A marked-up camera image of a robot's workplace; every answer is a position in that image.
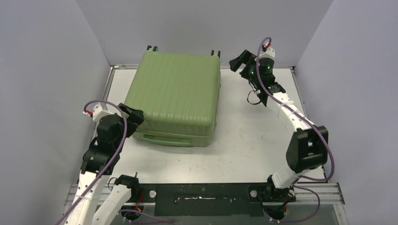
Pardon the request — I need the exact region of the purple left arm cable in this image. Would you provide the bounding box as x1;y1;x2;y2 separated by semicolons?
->
54;100;176;225

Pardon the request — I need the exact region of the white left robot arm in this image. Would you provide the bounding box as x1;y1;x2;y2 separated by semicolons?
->
60;101;144;225

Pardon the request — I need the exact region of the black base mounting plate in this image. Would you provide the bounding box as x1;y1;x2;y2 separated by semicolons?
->
109;183;296;218

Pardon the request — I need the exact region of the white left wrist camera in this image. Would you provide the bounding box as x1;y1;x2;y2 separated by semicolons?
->
83;104;112;123

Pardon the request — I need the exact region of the green suitcase with blue lining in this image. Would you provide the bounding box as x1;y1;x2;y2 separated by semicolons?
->
124;46;221;147

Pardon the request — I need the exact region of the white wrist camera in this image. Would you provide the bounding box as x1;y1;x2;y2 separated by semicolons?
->
83;104;112;123
260;43;275;60

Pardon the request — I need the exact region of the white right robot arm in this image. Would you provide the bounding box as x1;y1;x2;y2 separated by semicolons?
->
229;48;329;201

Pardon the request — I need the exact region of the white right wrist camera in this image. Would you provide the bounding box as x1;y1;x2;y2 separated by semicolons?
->
260;43;275;60

